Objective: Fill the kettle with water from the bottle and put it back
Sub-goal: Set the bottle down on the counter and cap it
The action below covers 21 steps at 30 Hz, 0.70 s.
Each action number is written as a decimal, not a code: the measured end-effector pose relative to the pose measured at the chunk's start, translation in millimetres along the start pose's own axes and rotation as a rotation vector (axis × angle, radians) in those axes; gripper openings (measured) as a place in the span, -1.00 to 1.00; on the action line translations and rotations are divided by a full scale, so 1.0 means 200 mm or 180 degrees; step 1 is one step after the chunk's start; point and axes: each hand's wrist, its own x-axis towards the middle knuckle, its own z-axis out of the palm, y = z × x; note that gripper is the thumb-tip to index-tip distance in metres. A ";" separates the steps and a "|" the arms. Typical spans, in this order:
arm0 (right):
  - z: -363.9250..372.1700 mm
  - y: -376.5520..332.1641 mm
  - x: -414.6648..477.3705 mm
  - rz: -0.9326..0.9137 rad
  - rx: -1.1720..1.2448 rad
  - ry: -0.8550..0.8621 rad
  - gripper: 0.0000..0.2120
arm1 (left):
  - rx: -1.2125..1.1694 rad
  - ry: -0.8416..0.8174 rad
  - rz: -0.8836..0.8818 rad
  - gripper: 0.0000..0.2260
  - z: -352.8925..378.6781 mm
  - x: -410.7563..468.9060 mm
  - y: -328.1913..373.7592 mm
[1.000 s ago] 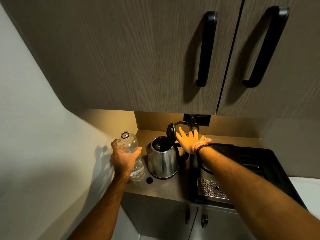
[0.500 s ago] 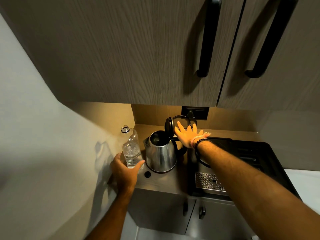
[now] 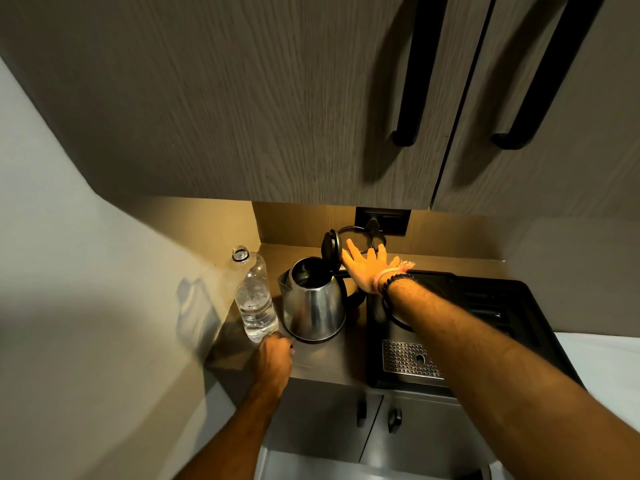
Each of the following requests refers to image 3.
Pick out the clear plastic water bottle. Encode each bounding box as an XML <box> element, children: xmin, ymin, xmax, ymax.
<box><xmin>231</xmin><ymin>246</ymin><xmax>280</xmax><ymax>344</ymax></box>

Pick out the person's right hand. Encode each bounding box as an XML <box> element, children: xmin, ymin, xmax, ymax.
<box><xmin>341</xmin><ymin>239</ymin><xmax>402</xmax><ymax>295</ymax></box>

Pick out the wide wooden upper cabinet door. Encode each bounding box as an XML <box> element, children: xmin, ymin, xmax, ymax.
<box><xmin>0</xmin><ymin>0</ymin><xmax>495</xmax><ymax>211</ymax></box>

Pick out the grey lower cabinet door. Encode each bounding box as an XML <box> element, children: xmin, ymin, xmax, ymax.
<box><xmin>262</xmin><ymin>379</ymin><xmax>384</xmax><ymax>464</ymax></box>
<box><xmin>359</xmin><ymin>392</ymin><xmax>497</xmax><ymax>480</ymax></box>

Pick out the black bead bracelet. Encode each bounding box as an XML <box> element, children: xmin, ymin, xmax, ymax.
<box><xmin>377</xmin><ymin>273</ymin><xmax>417</xmax><ymax>296</ymax></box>

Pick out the black wall socket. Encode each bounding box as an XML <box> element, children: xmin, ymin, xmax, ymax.
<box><xmin>354</xmin><ymin>207</ymin><xmax>412</xmax><ymax>237</ymax></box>

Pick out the metal drip tray grid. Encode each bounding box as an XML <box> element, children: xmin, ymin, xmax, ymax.
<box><xmin>382</xmin><ymin>339</ymin><xmax>446</xmax><ymax>381</ymax></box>

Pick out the long black cabinet handle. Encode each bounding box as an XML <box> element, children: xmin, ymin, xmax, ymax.
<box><xmin>391</xmin><ymin>0</ymin><xmax>450</xmax><ymax>148</ymax></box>
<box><xmin>490</xmin><ymin>0</ymin><xmax>607</xmax><ymax>151</ymax></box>

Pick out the person's left forearm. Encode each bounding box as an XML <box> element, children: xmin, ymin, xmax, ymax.
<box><xmin>174</xmin><ymin>382</ymin><xmax>287</xmax><ymax>480</ymax></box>

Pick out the stainless steel electric kettle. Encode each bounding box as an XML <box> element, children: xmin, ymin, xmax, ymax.
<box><xmin>277</xmin><ymin>229</ymin><xmax>368</xmax><ymax>341</ymax></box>

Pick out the white pink thread bracelet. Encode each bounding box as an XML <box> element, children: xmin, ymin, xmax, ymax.
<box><xmin>375</xmin><ymin>261</ymin><xmax>417</xmax><ymax>284</ymax></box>

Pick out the person's right forearm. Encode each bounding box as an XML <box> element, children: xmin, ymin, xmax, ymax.
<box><xmin>382</xmin><ymin>279</ymin><xmax>640</xmax><ymax>480</ymax></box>

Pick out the black kettle base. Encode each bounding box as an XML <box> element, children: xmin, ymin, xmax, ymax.
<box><xmin>286</xmin><ymin>327</ymin><xmax>348</xmax><ymax>345</ymax></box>

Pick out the narrow wooden upper cabinet door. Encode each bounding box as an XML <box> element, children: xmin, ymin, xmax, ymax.
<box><xmin>430</xmin><ymin>0</ymin><xmax>640</xmax><ymax>221</ymax></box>

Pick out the black coffee machine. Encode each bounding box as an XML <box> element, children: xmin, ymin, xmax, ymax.
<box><xmin>366</xmin><ymin>269</ymin><xmax>587</xmax><ymax>398</ymax></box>

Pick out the person's left hand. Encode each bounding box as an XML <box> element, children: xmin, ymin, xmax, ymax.
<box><xmin>254</xmin><ymin>332</ymin><xmax>296</xmax><ymax>391</ymax></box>

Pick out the black power cable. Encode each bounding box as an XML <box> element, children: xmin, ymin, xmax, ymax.
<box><xmin>336</xmin><ymin>218</ymin><xmax>389</xmax><ymax>251</ymax></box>

